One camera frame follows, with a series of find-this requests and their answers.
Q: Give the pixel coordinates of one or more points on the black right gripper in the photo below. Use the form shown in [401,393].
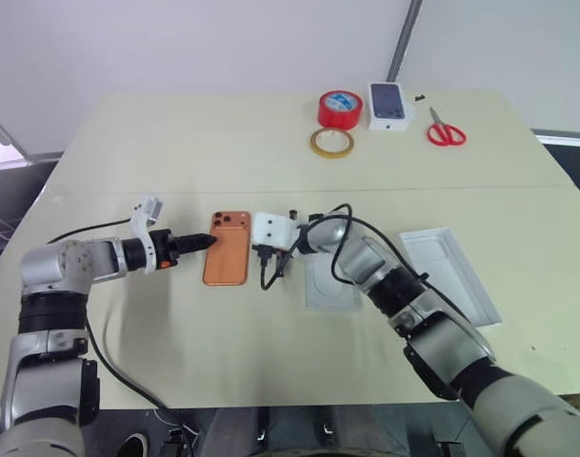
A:
[264,254]

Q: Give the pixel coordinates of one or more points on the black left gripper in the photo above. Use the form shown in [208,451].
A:
[162,245]

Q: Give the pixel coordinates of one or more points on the orange smartphone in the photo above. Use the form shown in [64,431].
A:
[226,257]

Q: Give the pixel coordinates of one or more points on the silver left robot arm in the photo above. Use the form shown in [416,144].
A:
[46,266]

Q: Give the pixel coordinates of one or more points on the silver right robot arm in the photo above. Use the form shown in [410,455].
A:
[442,333]

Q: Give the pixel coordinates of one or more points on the dark rounded robot base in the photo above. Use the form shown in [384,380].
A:
[289,433]

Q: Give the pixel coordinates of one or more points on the white phone box tray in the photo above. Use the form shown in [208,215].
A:
[330,295]

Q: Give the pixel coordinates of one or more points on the white phone box lid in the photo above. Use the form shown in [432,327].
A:
[456,276]

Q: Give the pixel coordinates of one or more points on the white box with phone print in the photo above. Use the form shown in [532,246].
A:
[389,102]

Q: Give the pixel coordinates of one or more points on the yellow clear tape roll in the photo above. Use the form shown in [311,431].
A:
[318,148]

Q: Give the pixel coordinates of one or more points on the red tape roll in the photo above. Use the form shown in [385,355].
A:
[328,116]

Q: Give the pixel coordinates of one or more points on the dark round shape under table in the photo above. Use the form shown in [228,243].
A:
[133,445]

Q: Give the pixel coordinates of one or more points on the grey metal pole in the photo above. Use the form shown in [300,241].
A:
[404,38]

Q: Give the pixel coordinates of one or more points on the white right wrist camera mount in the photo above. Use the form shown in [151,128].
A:
[273,228]

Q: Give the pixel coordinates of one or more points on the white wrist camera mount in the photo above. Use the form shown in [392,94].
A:
[273,228]
[148,209]

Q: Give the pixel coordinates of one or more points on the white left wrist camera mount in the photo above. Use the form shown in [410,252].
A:
[148,209]

